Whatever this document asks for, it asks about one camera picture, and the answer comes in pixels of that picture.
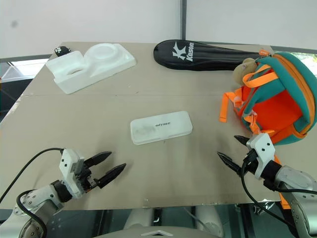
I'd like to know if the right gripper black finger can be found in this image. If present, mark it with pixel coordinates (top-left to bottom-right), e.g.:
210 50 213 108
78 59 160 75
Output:
216 151 243 176
233 134 251 149

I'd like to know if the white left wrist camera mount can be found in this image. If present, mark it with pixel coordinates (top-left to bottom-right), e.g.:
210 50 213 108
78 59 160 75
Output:
59 148 86 199

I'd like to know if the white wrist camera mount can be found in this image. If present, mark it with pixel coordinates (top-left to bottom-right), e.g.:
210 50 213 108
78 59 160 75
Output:
246 133 276 179
59 148 86 199

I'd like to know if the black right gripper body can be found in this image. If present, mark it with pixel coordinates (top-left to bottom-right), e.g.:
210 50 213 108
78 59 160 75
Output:
238 140 260 177

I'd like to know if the teal and orange backpack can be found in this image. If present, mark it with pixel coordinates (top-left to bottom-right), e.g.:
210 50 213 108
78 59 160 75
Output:
218 49 317 212

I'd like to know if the dark vertical post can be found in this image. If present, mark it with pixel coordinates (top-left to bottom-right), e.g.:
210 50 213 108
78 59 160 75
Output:
178 0 188 40

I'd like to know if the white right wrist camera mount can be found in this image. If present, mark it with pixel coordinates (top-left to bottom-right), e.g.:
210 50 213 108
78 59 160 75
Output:
246 133 276 179

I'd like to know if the white rectangular case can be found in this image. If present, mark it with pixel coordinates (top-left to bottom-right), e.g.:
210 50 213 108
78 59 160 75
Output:
130 111 194 146

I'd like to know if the white foam packaging tray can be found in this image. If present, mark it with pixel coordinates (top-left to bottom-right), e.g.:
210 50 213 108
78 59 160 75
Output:
45 43 137 95

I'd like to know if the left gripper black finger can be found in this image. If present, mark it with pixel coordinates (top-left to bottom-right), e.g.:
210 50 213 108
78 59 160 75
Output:
84 151 112 170
96 163 127 189

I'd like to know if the grey rounded robot torso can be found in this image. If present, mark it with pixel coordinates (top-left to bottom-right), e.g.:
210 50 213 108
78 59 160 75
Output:
95 205 225 238

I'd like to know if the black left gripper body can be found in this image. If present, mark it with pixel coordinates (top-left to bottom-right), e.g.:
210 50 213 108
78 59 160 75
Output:
73 162 100 194

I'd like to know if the beige plush toy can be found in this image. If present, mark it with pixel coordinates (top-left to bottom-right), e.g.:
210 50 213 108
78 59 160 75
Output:
232 58 259 88

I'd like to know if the small black paw-print item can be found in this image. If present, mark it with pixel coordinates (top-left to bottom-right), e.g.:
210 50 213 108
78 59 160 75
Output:
53 45 73 58

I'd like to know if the black Kason racket cover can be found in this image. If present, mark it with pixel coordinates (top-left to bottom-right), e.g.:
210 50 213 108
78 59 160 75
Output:
153 39 273 73

